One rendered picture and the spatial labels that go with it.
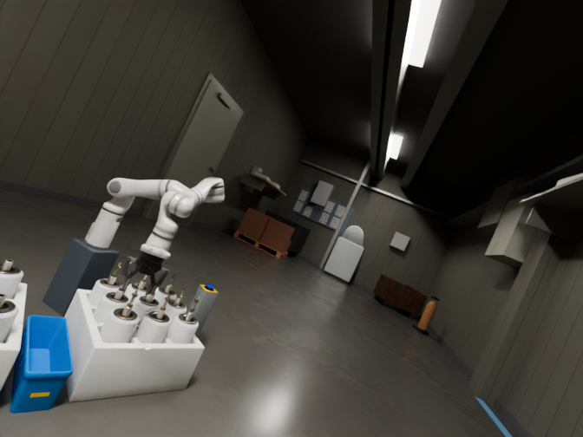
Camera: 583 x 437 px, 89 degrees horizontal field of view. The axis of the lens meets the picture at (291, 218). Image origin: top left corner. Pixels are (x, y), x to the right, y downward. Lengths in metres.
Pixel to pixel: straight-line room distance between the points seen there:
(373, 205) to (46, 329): 7.61
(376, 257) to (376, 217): 1.06
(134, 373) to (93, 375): 0.12
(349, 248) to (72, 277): 6.40
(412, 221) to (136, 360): 7.61
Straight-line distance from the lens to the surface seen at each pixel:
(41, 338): 1.40
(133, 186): 1.46
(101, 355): 1.15
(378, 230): 8.18
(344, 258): 7.38
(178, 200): 1.04
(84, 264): 1.54
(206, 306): 1.51
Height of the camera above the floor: 0.76
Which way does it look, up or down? 1 degrees up
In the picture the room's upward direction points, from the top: 25 degrees clockwise
